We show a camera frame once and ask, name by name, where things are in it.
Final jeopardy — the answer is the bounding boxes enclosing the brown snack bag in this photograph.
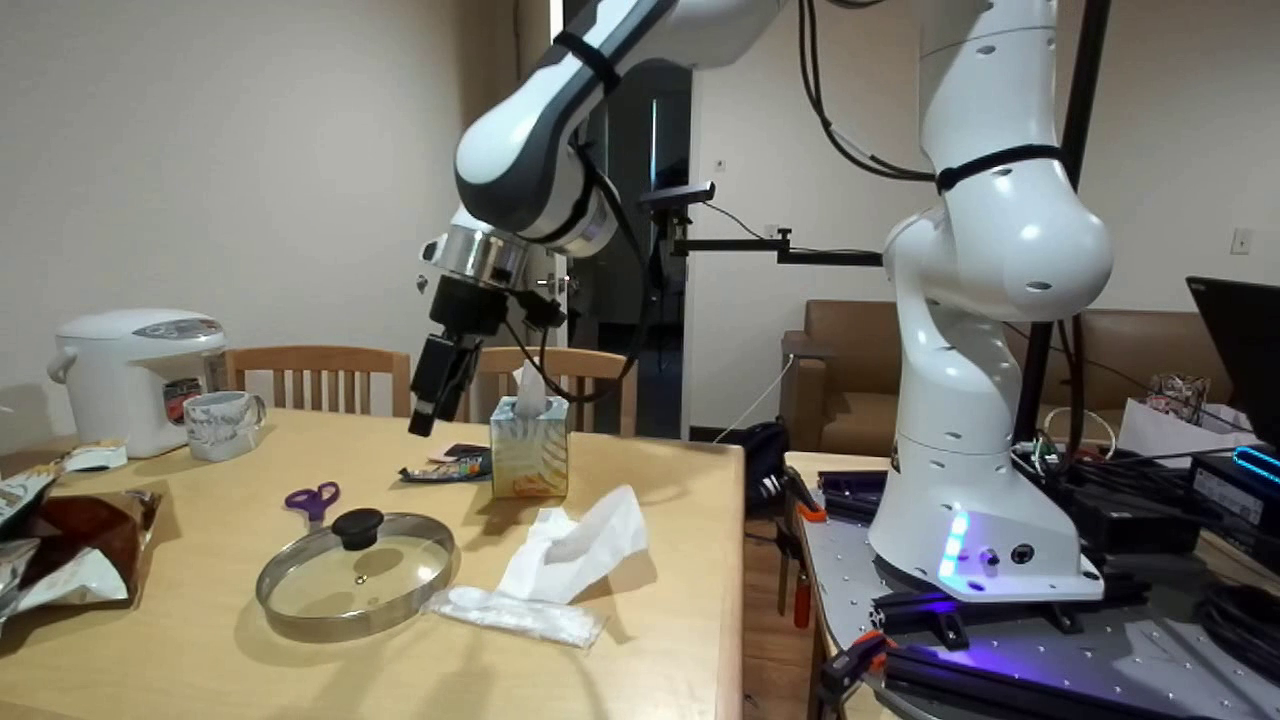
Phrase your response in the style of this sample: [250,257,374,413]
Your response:
[23,478,171,610]

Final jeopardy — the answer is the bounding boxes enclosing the brown sofa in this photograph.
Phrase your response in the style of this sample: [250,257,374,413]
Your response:
[780,294,1232,457]

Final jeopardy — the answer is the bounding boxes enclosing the patterned tissue box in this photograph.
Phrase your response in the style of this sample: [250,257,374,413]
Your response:
[486,392,577,503]

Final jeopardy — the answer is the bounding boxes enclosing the white crumpled wrapper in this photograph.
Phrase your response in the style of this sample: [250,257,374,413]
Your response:
[0,543,136,622]

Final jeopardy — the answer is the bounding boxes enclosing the white paper tissue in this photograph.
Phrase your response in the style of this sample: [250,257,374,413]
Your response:
[511,361,553,413]
[494,478,652,609]

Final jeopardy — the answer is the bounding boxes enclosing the metal robot mounting plate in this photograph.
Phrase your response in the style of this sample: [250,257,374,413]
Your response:
[796,451,1280,720]

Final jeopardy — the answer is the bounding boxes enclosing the purple handled scissors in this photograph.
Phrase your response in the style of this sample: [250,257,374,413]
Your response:
[279,475,346,532]

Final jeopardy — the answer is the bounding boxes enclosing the wooden slat chair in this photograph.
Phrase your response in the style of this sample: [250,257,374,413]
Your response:
[455,344,646,441]
[216,341,415,419]

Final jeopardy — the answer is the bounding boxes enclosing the dark snack wrapper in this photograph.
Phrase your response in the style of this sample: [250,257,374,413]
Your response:
[395,451,496,486]

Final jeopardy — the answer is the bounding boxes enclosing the black monitor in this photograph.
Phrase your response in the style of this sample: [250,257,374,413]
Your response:
[1184,272,1280,457]

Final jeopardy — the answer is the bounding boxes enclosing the black vertical pole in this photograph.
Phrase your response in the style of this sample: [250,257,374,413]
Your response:
[1011,0,1115,449]

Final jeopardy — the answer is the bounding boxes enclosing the black camera on boom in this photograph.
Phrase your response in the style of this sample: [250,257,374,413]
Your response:
[635,181,893,272]

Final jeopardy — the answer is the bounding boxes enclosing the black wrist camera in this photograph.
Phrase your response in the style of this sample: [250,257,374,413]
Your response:
[511,284,573,336]

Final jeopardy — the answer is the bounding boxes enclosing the white electric water boiler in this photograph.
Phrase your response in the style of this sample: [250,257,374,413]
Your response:
[45,306,232,460]

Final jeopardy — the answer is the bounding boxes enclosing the clear plastic container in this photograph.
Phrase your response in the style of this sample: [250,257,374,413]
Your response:
[182,387,273,463]

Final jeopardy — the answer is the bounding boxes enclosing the orange black clamp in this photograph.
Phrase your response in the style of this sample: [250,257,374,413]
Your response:
[815,626,898,695]

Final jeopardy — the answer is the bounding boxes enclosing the black box with blue light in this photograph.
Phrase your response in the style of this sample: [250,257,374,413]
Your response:
[1187,442,1280,539]

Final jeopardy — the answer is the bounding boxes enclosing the glass pot lid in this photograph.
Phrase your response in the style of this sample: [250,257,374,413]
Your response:
[253,503,465,645]

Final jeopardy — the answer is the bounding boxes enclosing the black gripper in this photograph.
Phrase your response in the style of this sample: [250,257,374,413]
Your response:
[406,272,511,441]

